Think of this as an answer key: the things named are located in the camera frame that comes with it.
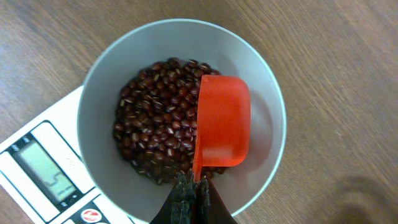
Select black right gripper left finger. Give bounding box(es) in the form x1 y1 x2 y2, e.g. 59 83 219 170
149 173 196 224

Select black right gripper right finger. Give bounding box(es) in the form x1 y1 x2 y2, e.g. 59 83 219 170
195 178 237 224

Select red measuring scoop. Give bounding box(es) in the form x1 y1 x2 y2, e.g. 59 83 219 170
192 75 251 182

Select white digital kitchen scale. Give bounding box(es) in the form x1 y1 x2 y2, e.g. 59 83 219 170
1 87 141 224

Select white bowl on scale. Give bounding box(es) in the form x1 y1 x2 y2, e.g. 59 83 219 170
77 19 287 222

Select red beans in bowl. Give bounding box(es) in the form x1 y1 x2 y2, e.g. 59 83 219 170
113 58 220 185

